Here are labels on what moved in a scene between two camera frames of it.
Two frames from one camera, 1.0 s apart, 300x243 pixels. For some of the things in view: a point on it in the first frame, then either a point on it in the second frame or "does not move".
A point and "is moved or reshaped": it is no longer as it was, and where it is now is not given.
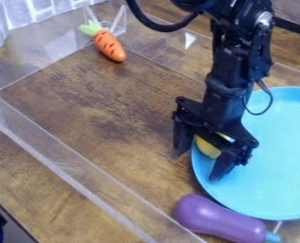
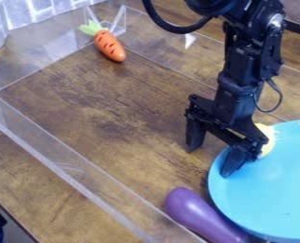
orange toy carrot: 104,41 does not move
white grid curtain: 11,13 does not move
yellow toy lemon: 207,147 to 270,136
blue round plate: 267,185 is moved or reshaped
